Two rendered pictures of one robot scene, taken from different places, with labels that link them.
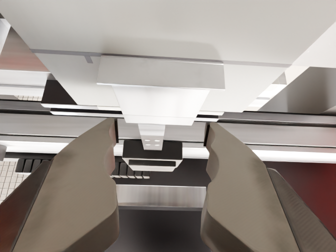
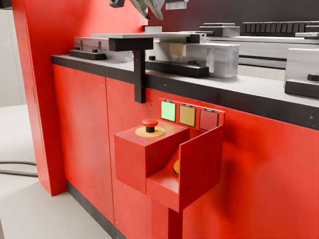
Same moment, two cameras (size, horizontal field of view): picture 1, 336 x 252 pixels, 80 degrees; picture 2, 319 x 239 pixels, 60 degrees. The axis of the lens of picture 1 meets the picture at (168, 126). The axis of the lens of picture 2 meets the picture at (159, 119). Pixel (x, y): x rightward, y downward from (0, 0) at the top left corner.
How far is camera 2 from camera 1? 0.89 m
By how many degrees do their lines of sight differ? 44
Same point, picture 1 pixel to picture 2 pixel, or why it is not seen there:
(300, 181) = (177, 26)
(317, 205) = (172, 12)
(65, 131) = (262, 45)
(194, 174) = not seen: hidden behind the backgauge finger
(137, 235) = not seen: outside the picture
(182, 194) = (170, 6)
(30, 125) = (284, 50)
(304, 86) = not seen: hidden behind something
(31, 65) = (198, 46)
